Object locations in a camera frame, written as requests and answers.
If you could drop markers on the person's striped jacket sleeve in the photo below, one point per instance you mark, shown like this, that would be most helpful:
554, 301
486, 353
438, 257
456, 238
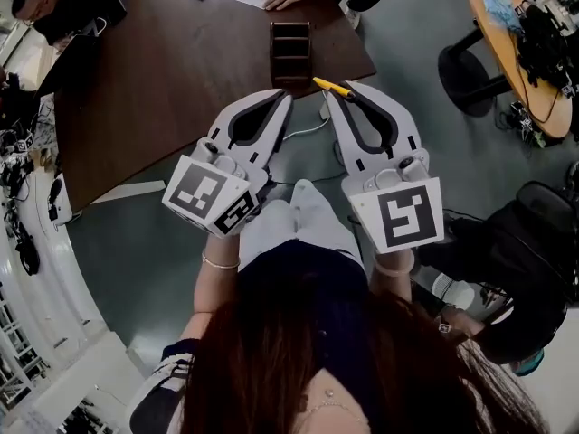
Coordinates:
158, 378

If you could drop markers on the blue cloth bag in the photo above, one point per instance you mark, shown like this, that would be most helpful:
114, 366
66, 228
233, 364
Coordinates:
497, 2

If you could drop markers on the dark brown wooden box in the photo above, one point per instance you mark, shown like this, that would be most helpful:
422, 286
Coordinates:
290, 66

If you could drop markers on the white power adapter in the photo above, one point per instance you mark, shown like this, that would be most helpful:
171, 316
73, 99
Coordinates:
325, 110

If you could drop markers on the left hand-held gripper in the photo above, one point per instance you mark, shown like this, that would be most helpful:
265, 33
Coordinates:
199, 183

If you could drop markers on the teal plastic object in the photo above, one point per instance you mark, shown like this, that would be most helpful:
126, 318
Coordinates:
530, 363

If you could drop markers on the round wooden table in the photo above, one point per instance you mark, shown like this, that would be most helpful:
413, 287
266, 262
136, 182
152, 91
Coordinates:
538, 102

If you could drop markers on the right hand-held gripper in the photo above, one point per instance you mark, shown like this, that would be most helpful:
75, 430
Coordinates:
407, 215

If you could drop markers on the pile of black equipment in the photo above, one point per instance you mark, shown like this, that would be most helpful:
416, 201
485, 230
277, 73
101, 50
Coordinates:
543, 48

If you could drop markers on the person's left forearm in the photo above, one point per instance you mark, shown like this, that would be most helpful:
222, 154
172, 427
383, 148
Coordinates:
217, 283

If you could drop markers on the black laptop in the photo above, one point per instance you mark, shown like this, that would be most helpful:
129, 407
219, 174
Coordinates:
68, 66

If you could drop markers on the person's light jeans legs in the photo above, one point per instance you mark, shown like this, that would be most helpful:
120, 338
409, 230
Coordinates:
312, 215

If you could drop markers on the person's right forearm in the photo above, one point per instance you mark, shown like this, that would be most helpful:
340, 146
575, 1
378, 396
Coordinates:
391, 283

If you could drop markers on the person's dark navy top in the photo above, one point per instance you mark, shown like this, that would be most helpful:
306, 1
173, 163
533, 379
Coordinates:
303, 278

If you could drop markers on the black office chair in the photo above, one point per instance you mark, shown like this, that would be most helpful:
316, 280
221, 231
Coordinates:
520, 265

